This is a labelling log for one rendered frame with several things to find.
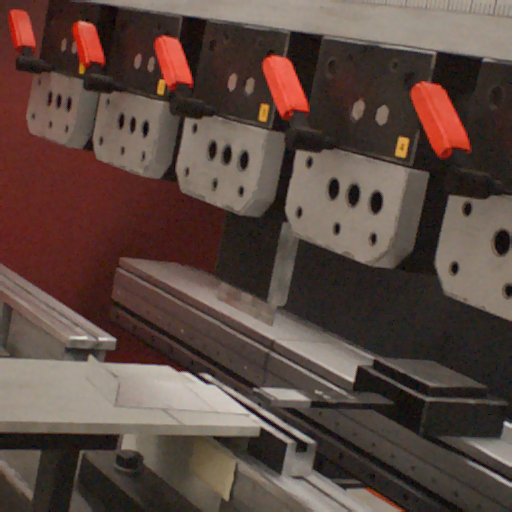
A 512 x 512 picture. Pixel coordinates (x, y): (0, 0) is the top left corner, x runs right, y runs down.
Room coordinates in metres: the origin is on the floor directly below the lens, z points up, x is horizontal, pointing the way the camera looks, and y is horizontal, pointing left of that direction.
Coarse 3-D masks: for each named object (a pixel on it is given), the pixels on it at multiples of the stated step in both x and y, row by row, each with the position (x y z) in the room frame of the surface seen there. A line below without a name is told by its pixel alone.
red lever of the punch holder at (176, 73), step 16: (160, 48) 1.22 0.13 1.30; (176, 48) 1.23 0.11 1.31; (160, 64) 1.22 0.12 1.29; (176, 64) 1.21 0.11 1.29; (176, 80) 1.19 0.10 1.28; (176, 96) 1.18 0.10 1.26; (192, 96) 1.19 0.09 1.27; (176, 112) 1.17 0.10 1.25; (192, 112) 1.18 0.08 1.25; (208, 112) 1.19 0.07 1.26
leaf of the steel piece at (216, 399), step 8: (184, 384) 1.18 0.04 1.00; (192, 384) 1.18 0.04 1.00; (200, 392) 1.16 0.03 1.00; (208, 392) 1.16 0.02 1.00; (216, 392) 1.17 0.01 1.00; (208, 400) 1.14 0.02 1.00; (216, 400) 1.14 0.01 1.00; (224, 400) 1.15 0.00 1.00; (232, 400) 1.15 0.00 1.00; (216, 408) 1.11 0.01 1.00; (224, 408) 1.12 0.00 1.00; (232, 408) 1.13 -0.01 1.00; (240, 408) 1.13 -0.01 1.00
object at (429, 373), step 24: (384, 360) 1.31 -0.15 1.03; (408, 360) 1.33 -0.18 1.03; (360, 384) 1.31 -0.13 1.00; (384, 384) 1.28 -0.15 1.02; (408, 384) 1.26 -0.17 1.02; (432, 384) 1.24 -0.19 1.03; (456, 384) 1.26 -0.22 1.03; (480, 384) 1.29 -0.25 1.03; (336, 408) 1.22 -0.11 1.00; (360, 408) 1.23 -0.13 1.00; (384, 408) 1.25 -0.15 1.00; (408, 408) 1.24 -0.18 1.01; (432, 408) 1.23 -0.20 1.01; (456, 408) 1.24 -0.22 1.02; (480, 408) 1.26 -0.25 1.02; (504, 408) 1.28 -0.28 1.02; (432, 432) 1.23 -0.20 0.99; (456, 432) 1.25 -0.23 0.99; (480, 432) 1.26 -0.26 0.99
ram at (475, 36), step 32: (96, 0) 1.46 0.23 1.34; (128, 0) 1.39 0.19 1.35; (160, 0) 1.33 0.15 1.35; (192, 0) 1.27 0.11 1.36; (224, 0) 1.22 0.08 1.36; (256, 0) 1.17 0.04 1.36; (288, 0) 1.13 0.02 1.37; (320, 0) 1.09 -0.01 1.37; (320, 32) 1.08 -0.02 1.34; (352, 32) 1.04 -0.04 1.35; (384, 32) 1.01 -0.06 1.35; (416, 32) 0.97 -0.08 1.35; (448, 32) 0.94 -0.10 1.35; (480, 32) 0.91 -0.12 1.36
